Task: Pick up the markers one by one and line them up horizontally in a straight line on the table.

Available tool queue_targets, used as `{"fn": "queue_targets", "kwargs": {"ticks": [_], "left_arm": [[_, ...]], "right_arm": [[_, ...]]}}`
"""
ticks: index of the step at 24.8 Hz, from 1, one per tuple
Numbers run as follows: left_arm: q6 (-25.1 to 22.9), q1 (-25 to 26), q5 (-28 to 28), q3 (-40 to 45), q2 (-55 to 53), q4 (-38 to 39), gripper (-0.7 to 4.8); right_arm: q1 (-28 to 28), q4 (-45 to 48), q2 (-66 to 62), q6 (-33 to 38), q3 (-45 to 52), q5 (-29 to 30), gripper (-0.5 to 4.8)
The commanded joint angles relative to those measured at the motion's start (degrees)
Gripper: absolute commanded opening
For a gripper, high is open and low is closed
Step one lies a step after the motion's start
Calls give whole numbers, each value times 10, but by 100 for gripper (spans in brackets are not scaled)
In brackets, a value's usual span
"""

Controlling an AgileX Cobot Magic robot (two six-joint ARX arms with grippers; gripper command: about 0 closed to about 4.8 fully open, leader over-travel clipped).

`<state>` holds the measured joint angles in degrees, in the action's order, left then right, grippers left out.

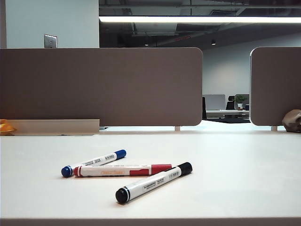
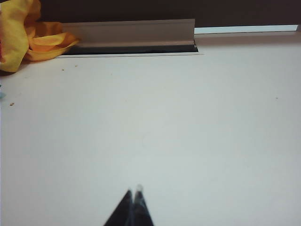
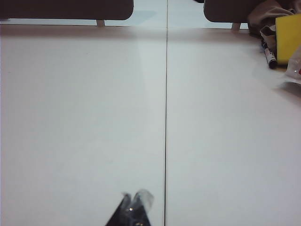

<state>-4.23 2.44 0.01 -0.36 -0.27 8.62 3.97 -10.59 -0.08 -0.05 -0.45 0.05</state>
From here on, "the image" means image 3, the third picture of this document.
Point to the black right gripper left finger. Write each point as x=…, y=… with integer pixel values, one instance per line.
x=122, y=212

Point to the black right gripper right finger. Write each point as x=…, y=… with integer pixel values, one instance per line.
x=141, y=207

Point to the spare black marker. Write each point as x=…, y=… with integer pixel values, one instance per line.
x=270, y=57

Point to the clear plastic bag red print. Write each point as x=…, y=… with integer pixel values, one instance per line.
x=294, y=70

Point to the wide brown desk partition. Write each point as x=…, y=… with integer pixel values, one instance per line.
x=65, y=9

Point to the narrow brown desk partition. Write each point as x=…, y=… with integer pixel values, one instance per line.
x=225, y=10

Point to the yellow sponge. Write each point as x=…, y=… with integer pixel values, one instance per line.
x=288, y=40

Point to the brown crumpled cloth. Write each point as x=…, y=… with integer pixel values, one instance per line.
x=265, y=14

